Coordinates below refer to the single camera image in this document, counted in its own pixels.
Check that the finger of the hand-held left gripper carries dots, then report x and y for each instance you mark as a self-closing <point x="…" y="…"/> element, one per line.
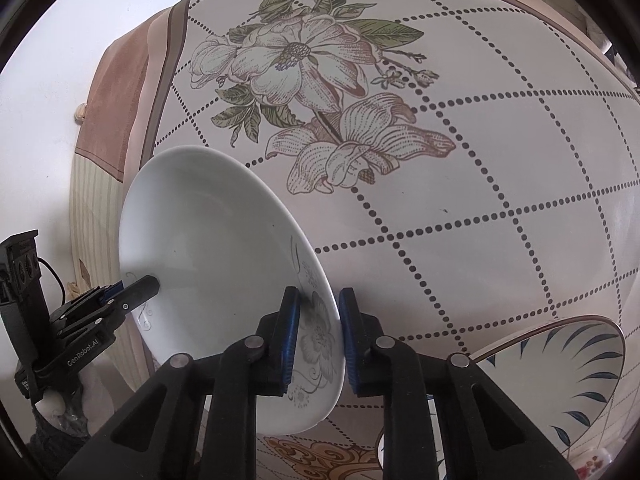
<point x="140" y="291"/>

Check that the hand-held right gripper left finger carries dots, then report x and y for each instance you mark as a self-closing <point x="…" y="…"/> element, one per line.
<point x="291" y="345"/>

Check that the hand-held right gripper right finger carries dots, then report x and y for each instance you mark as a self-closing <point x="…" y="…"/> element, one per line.
<point x="348" y="347"/>

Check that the white floral ceramic bowl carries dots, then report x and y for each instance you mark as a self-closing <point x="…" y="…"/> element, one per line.
<point x="210" y="240"/>

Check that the beige striped panel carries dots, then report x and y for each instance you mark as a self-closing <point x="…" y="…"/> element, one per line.
<point x="100" y="220"/>

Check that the small beige object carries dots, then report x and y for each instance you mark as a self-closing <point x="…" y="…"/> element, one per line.
<point x="80" y="111"/>

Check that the plate with blue leaf pattern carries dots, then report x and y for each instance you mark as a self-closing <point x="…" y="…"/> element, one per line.
<point x="565" y="360"/>

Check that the floral dotted-grid tablecloth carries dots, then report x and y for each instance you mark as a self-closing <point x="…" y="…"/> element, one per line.
<point x="500" y="185"/>

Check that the bowl with red floral print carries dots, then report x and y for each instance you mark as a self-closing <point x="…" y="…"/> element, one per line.
<point x="595" y="462"/>

